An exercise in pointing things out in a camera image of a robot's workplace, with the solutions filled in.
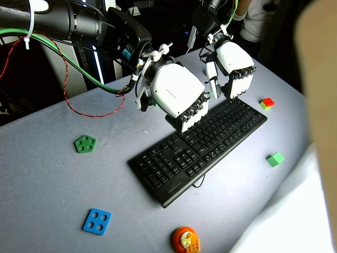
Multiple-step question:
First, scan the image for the person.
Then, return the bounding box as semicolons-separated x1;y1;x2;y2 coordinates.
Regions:
234;0;280;44

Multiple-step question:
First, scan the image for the white zip tie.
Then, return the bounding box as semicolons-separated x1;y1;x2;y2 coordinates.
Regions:
24;0;36;50

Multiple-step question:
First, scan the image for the white sheet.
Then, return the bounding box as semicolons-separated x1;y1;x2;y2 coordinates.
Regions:
229;143;335;253

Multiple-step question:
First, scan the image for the black keyboard cable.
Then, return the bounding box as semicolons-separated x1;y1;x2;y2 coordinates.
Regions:
192;173;206;188

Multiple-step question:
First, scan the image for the beige blurred post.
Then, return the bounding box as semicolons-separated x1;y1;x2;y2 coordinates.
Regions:
294;0;337;253

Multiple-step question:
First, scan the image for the blue square block with holes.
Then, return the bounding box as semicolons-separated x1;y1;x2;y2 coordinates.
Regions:
82;208;112;236

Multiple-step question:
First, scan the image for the grey table cloth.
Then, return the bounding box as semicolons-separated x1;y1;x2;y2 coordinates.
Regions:
0;48;316;253

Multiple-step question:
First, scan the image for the red and black twisted wire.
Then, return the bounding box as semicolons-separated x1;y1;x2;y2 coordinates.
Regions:
0;33;126;118

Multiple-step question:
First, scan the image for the green cube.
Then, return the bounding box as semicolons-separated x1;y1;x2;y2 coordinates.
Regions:
266;152;285;168

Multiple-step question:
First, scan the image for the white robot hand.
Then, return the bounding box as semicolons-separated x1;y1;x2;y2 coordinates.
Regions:
204;38;257;101
134;62;212;134

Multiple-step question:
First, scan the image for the green pentagon block with holes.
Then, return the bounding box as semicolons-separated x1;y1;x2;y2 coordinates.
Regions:
73;134;97;154

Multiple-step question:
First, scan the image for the orange toy cake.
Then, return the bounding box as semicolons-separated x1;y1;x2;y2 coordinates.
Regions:
170;226;201;253

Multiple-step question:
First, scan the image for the black computer keyboard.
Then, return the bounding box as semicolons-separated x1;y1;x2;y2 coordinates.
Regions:
127;97;268;209

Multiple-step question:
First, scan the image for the red and green brick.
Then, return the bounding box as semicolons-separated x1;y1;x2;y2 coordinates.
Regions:
259;97;276;111

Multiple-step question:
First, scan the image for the green cable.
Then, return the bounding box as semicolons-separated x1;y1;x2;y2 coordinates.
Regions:
0;27;132;94
225;0;239;25

